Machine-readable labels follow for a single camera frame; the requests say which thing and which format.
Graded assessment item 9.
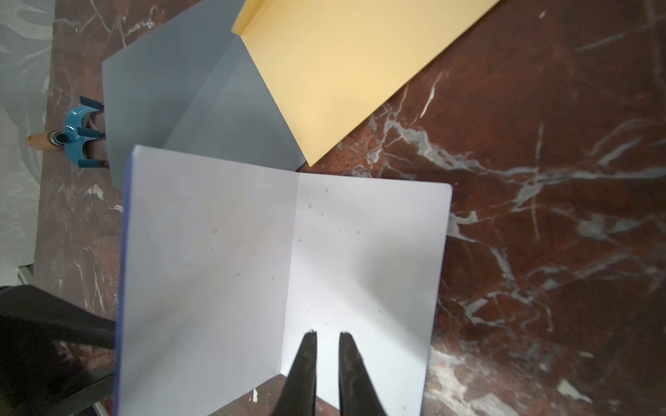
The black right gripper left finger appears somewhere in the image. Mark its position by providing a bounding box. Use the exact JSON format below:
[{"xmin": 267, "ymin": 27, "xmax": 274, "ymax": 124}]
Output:
[{"xmin": 272, "ymin": 331, "xmax": 317, "ymax": 416}]

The teal handled tool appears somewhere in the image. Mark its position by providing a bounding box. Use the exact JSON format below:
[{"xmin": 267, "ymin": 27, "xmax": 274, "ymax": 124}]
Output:
[{"xmin": 26, "ymin": 95, "xmax": 108, "ymax": 169}]

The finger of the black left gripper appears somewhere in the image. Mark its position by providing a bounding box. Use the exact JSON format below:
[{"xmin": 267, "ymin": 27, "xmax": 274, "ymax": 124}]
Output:
[
  {"xmin": 1, "ymin": 285, "xmax": 116, "ymax": 349},
  {"xmin": 1, "ymin": 362, "xmax": 116, "ymax": 415}
]

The cream yellow envelope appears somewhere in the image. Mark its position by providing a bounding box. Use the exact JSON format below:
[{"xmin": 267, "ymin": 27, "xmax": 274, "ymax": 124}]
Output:
[{"xmin": 232, "ymin": 0, "xmax": 495, "ymax": 166}]

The grey-blue paper envelope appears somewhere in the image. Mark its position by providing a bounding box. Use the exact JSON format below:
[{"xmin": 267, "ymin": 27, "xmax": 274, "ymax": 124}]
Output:
[{"xmin": 102, "ymin": 0, "xmax": 305, "ymax": 189}]

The blue floral letter paper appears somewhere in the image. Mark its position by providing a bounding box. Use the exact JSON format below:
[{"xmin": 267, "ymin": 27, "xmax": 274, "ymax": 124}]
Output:
[{"xmin": 114, "ymin": 147, "xmax": 453, "ymax": 415}]

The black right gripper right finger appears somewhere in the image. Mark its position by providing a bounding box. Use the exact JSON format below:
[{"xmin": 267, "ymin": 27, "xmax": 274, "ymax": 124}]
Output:
[{"xmin": 338, "ymin": 332, "xmax": 387, "ymax": 416}]

